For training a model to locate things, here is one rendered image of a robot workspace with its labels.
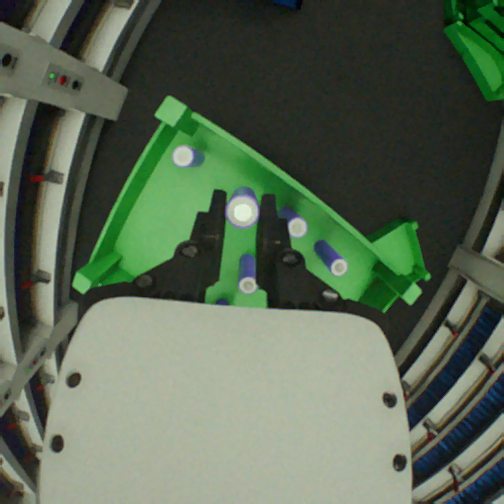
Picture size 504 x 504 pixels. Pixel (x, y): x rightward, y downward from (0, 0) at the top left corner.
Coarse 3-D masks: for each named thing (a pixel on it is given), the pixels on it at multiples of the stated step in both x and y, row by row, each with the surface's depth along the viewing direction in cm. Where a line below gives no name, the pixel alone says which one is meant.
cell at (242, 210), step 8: (240, 192) 14; (248, 192) 15; (232, 200) 13; (240, 200) 13; (248, 200) 13; (256, 200) 14; (232, 208) 13; (240, 208) 13; (248, 208) 13; (256, 208) 13; (232, 216) 14; (240, 216) 13; (248, 216) 13; (256, 216) 14; (232, 224) 14; (240, 224) 14; (248, 224) 14
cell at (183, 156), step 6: (174, 150) 20; (180, 150) 20; (186, 150) 20; (192, 150) 20; (198, 150) 24; (174, 156) 20; (180, 156) 20; (186, 156) 20; (192, 156) 20; (198, 156) 22; (204, 156) 26; (174, 162) 20; (180, 162) 20; (186, 162) 20; (192, 162) 20; (198, 162) 23
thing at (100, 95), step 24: (0, 24) 13; (24, 48) 19; (48, 48) 24; (24, 72) 22; (72, 72) 33; (96, 72) 40; (24, 96) 25; (48, 96) 31; (72, 96) 37; (96, 96) 45; (120, 96) 54
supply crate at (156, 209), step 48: (192, 144) 25; (240, 144) 21; (144, 192) 27; (192, 192) 27; (288, 192) 27; (144, 240) 29; (240, 240) 29; (336, 240) 29; (336, 288) 31; (384, 288) 28
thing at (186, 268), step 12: (192, 240) 10; (180, 252) 10; (192, 252) 10; (204, 252) 10; (180, 264) 9; (192, 264) 9; (168, 276) 9; (180, 276) 9; (192, 276) 9; (168, 288) 9; (180, 288) 9; (192, 288) 9; (180, 300) 8; (192, 300) 8; (204, 300) 11
